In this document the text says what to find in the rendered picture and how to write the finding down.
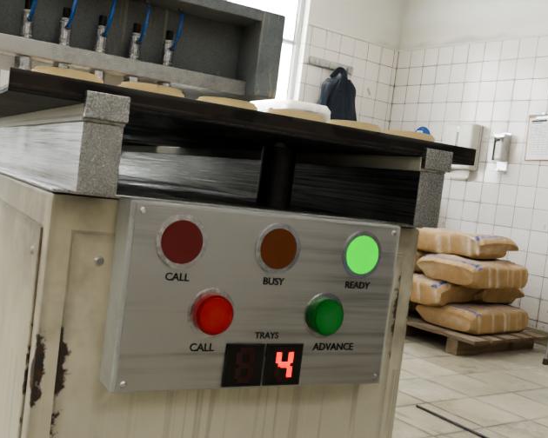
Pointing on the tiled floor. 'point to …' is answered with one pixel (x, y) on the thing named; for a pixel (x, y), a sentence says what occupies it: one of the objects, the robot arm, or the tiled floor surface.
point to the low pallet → (416, 324)
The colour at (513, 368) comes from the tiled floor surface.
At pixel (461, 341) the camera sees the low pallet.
